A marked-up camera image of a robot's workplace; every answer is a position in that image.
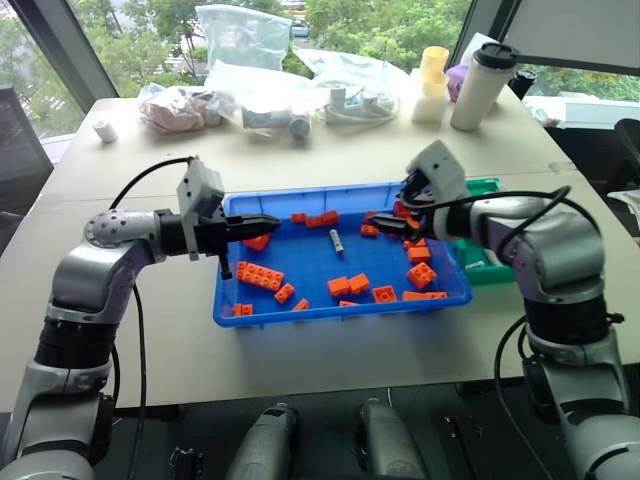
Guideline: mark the plastic bag with pink contents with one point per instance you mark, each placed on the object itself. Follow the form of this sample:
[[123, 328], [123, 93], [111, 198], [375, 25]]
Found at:
[[170, 112]]

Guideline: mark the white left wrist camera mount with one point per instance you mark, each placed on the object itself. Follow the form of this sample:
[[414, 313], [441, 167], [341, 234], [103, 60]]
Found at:
[[200, 190]]

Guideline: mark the green plastic bin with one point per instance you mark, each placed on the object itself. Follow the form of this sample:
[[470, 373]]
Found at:
[[492, 275]]

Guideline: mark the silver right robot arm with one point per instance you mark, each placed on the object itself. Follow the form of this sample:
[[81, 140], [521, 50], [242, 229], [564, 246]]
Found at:
[[560, 250]]

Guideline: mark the clear zip plastic bag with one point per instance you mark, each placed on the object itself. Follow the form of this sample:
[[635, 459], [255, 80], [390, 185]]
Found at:
[[242, 40]]

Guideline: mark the white tumbler with black lid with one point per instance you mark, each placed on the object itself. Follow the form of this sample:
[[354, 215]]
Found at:
[[481, 85]]

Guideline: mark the black office chair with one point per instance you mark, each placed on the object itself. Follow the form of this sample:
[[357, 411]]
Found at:
[[627, 150]]

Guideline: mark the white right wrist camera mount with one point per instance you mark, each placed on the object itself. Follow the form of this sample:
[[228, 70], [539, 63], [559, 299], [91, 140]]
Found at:
[[442, 170]]

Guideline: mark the black cylindrical object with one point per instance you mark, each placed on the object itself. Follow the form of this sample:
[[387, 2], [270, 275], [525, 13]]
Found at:
[[523, 82]]

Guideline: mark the black chair back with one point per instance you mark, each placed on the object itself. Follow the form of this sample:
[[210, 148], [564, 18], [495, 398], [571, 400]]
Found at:
[[20, 145]]

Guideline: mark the stacked pale yellow cups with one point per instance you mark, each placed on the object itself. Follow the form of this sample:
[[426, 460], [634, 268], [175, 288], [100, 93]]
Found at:
[[431, 85]]

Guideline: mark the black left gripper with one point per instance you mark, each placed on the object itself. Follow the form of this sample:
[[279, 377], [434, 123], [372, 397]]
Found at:
[[212, 235]]

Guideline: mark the purple object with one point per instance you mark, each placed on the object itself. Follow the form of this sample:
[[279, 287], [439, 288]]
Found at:
[[457, 82]]

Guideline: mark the dark rounded grey shape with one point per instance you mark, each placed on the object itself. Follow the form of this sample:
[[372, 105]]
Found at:
[[265, 440], [387, 440]]

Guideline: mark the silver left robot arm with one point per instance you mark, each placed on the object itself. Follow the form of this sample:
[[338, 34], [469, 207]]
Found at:
[[90, 270]]

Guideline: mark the blue plastic bin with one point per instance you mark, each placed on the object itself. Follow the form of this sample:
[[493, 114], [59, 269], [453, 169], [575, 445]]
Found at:
[[310, 260]]

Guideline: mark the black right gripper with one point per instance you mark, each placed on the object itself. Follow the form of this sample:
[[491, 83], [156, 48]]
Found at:
[[417, 187]]

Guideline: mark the grey cylindrical battery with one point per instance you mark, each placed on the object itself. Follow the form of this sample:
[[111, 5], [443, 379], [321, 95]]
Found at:
[[336, 241]]

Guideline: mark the small white cylinder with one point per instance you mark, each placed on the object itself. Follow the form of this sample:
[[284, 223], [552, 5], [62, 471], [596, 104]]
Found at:
[[105, 131]]

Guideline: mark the plastic bag with white power strip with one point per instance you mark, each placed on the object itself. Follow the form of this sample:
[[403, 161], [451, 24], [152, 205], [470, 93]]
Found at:
[[352, 100]]

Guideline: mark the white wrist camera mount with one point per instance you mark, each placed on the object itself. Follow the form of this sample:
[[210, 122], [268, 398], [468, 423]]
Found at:
[[200, 190], [442, 170]]

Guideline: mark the long orange toy brick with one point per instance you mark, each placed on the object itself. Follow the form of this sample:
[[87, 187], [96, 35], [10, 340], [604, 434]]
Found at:
[[259, 276]]

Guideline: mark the plastic bag with grey parts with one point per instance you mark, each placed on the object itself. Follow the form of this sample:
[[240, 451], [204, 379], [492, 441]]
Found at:
[[272, 120]]

